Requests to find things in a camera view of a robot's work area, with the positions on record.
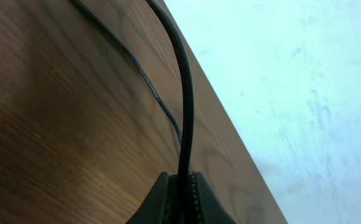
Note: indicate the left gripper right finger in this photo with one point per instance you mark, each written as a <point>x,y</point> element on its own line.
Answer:
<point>205,208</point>

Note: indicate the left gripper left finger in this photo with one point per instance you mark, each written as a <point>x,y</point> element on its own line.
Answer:
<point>151,210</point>

